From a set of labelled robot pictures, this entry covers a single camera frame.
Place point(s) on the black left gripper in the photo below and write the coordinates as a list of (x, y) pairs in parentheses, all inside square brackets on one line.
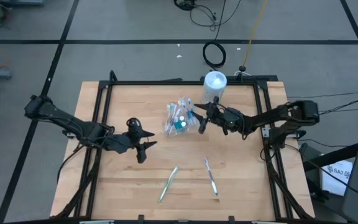
[(129, 140)]

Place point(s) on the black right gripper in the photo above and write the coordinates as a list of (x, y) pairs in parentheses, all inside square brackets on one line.
[(228, 121)]

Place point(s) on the teal mouthwash bottle white cap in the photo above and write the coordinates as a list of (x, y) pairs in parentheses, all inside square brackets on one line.
[(182, 118), (176, 125)]

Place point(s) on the clear white toothbrush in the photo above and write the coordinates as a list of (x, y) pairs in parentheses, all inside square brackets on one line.
[(177, 114)]

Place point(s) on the teal toothbrush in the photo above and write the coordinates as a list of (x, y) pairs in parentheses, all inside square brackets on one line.
[(173, 107)]

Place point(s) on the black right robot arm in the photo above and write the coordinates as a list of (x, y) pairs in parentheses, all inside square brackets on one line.
[(275, 115)]

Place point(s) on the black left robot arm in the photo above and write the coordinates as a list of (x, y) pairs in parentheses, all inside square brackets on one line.
[(67, 119)]

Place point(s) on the clear acrylic organizer box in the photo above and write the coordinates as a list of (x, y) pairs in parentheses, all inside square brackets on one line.
[(185, 132)]

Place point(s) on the white wipes canister green label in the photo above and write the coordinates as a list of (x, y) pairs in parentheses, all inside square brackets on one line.
[(214, 84)]

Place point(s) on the green wrapped toothbrush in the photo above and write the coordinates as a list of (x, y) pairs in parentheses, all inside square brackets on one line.
[(167, 184)]

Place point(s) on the purple white wrapped toothbrush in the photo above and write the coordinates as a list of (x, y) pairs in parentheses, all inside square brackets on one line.
[(210, 175)]

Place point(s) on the black diagonal stand bar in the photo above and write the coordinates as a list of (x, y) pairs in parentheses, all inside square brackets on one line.
[(337, 155)]

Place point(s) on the white printed paper box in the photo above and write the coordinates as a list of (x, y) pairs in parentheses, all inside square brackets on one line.
[(337, 180)]

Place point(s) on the black aluminium table frame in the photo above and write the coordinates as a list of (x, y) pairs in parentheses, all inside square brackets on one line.
[(179, 83)]

